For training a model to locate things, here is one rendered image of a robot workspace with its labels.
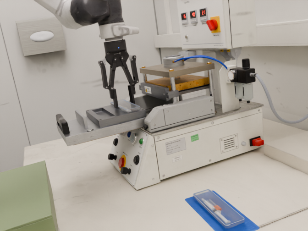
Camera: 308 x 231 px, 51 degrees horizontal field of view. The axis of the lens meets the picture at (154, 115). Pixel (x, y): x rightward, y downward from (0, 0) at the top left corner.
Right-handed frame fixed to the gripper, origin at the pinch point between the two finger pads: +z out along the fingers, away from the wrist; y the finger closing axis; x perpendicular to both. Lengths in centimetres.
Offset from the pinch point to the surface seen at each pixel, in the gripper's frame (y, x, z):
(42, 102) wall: 20, -153, 20
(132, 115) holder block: 0.8, 9.7, 4.6
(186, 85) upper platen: -20.8, 9.8, -1.7
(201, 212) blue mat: -5.2, 39.9, 28.4
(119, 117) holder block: 5.2, 9.8, 4.4
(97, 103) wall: -22, -151, 29
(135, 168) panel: 3.2, 12.2, 22.4
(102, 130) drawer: 11.8, 10.8, 7.0
